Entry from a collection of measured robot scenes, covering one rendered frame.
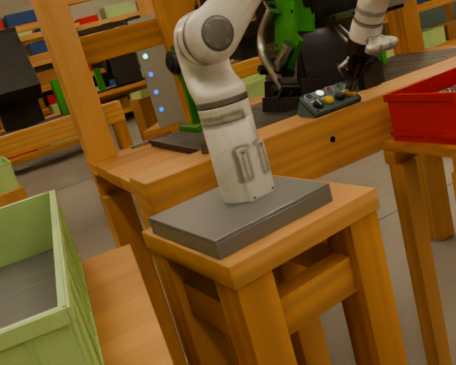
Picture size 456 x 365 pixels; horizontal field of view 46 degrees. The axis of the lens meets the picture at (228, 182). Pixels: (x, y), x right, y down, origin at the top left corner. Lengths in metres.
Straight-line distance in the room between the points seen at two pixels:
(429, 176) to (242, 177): 1.73
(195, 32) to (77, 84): 0.94
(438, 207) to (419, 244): 1.14
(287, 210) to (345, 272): 0.17
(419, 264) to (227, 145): 0.78
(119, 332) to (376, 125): 0.94
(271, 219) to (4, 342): 0.45
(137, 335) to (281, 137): 0.69
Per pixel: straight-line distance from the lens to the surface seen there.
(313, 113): 1.41
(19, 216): 1.14
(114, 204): 1.82
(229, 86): 0.90
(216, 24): 0.87
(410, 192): 1.44
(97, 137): 1.78
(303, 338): 1.25
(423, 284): 1.55
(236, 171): 0.91
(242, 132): 0.90
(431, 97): 1.29
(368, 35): 1.34
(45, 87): 8.32
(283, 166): 1.34
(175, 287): 1.03
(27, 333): 0.56
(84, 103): 1.77
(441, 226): 2.67
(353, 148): 1.47
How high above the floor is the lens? 1.17
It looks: 15 degrees down
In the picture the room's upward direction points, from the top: 16 degrees counter-clockwise
